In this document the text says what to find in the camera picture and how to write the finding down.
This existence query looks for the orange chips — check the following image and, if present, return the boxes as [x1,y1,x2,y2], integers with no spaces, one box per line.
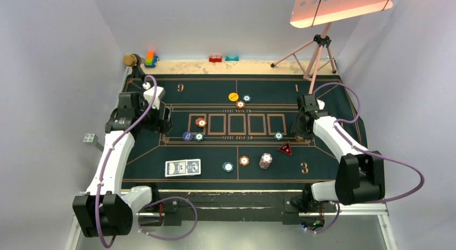
[195,118,207,127]
[295,135,305,142]
[236,101,246,110]

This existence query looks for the green blue chips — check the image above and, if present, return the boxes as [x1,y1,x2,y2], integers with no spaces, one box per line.
[194,133,204,141]
[274,132,284,141]
[242,95,251,103]

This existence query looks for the red black all-in triangle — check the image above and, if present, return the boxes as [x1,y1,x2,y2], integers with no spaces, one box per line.
[277,142,293,156]

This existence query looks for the purple small blind button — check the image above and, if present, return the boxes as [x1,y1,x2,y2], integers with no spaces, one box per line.
[182,131,194,141]

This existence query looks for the peach blue chip stack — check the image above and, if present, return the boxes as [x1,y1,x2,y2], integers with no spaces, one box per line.
[259,153,273,169]

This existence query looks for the orange red chip stack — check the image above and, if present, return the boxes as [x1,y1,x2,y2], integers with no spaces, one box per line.
[239,156,250,166]

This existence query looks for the yellow dealer button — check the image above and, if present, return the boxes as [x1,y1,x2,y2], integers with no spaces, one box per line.
[228,92,239,102]

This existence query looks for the green blue chip stack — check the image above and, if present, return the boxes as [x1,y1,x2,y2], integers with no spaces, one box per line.
[222,162,234,173]

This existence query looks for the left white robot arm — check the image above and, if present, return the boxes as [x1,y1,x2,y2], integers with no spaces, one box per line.
[72,87,172,238]

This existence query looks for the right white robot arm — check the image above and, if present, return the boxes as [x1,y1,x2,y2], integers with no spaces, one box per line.
[292,94,386,211]

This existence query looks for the blue playing card deck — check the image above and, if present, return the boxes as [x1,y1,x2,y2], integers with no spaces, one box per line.
[165,159,201,177]

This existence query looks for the colourful toy block stack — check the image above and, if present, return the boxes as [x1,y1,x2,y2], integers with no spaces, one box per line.
[144,51,159,68]

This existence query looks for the brass round knob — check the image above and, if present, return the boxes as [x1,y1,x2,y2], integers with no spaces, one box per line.
[122,53,141,67]

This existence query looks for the green poker table mat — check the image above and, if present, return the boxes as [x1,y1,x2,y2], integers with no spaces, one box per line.
[119,74,382,191]

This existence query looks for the red toy block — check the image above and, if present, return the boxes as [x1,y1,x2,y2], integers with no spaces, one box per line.
[208,55,223,62]

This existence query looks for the teal toy block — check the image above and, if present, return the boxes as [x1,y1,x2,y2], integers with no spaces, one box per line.
[225,55,239,61]

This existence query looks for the pink music stand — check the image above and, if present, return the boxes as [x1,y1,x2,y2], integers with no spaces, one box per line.
[270,0,393,94]

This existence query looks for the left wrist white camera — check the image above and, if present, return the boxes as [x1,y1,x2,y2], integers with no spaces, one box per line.
[142,82,166,110]

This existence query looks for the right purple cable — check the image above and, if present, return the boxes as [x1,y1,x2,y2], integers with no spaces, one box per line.
[304,82,425,235]

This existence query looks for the purple cable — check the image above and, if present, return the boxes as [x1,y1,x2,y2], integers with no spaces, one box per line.
[304,82,425,235]
[93,74,198,248]

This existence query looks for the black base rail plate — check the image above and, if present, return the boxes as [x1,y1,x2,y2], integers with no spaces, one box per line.
[138,190,337,226]

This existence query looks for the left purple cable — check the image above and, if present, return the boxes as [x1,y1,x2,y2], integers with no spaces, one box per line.
[93,74,198,248]

